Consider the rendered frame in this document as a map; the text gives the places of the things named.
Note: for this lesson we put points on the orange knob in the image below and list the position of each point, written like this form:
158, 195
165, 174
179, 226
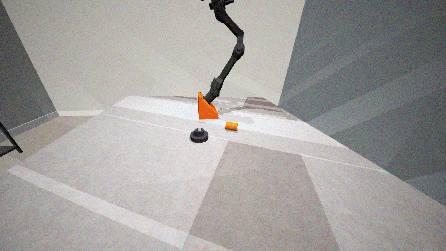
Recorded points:
231, 126

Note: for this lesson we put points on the dark grey round pedestal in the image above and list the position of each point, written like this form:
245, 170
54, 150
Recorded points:
199, 135

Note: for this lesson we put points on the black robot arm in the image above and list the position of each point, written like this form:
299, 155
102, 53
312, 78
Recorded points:
221, 15

